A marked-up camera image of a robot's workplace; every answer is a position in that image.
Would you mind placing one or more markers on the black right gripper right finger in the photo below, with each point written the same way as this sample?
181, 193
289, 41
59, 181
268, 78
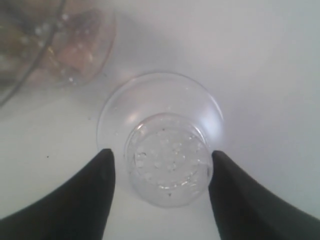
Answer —
243, 209

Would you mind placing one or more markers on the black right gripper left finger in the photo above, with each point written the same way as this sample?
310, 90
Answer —
77, 210

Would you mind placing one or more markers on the clear dome lid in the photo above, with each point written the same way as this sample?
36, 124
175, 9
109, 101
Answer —
162, 128

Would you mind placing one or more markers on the pile of coins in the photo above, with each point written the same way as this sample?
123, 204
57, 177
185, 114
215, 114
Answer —
67, 45

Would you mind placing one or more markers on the clear measuring shaker cup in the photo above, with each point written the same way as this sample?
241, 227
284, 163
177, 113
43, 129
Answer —
50, 42

